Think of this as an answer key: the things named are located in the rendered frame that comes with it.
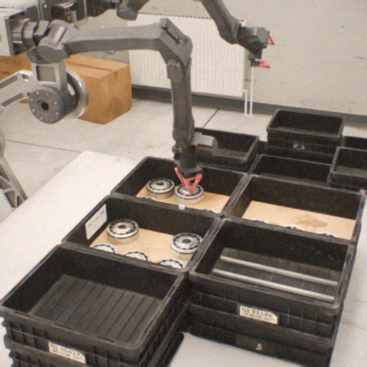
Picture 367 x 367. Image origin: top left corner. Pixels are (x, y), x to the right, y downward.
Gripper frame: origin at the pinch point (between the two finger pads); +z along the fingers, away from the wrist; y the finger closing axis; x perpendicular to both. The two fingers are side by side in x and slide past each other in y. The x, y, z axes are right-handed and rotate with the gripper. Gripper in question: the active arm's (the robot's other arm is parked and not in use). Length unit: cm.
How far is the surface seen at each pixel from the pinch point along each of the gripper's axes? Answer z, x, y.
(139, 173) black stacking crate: -3.0, 14.1, 12.0
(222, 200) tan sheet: 4.2, -10.2, -6.7
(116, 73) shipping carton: 51, -55, 272
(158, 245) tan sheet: 3.8, 20.6, -22.9
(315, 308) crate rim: -5, -1, -76
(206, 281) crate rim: -5, 19, -55
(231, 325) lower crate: 9, 13, -59
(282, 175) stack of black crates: 50, -85, 69
